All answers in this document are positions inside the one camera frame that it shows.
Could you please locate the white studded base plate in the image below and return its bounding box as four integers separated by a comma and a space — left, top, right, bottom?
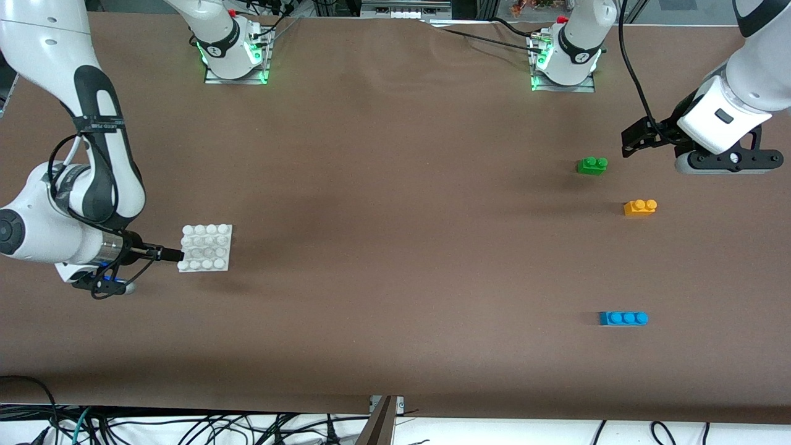
177, 224, 234, 273

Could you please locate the blue three-stud block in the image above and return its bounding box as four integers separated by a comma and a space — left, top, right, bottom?
598, 311, 650, 327

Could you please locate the colourful small parts pile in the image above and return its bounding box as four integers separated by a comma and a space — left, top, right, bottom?
510, 0, 557, 16

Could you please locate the brown table cover sheet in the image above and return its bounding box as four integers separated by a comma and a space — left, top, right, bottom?
0, 11, 791, 426

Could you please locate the white power strip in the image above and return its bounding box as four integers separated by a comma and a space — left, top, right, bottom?
362, 0, 452, 19

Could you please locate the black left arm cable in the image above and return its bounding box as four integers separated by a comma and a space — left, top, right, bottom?
616, 0, 677, 144

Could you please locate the black table cable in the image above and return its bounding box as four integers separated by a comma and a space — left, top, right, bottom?
491, 17, 551, 39
433, 25, 548, 53

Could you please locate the black looped floor cable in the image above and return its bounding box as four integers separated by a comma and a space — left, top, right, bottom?
0, 375, 60, 445

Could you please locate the teal floor cable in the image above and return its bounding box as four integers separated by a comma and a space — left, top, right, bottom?
69, 406, 95, 445

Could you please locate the aluminium camera post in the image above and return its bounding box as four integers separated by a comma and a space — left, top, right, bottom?
355, 396, 406, 445

